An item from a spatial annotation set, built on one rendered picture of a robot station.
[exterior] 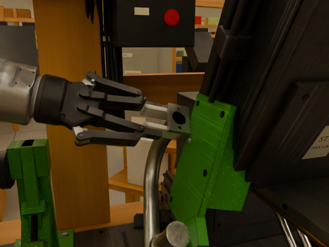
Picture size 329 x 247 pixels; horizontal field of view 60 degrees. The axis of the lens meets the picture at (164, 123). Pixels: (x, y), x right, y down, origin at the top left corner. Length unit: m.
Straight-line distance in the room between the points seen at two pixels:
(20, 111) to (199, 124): 0.26
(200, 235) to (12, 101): 0.32
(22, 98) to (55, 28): 0.31
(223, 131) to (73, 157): 0.46
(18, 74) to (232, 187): 0.35
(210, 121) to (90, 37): 0.39
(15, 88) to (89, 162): 0.38
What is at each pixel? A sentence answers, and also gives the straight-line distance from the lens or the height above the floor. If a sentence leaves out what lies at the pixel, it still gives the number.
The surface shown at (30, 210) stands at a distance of 0.63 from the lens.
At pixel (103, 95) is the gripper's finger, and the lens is 0.47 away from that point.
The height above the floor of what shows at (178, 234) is 1.09.
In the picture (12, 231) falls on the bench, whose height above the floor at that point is 0.88.
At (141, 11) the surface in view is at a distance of 0.62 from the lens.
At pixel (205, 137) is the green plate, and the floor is 1.22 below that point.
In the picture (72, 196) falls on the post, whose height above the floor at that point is 0.98.
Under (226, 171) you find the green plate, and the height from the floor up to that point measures 1.17.
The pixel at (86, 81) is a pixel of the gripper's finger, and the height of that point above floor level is 1.29.
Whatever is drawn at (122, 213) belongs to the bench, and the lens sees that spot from 0.89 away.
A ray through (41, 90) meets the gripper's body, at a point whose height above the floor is 1.29.
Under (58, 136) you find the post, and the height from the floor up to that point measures 1.14.
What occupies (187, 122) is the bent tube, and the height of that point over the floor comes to 1.22.
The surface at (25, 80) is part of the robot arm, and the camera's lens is 0.44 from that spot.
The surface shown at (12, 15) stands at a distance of 7.40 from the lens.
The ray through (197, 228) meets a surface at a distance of 0.43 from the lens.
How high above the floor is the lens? 1.35
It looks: 15 degrees down
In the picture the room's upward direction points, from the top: straight up
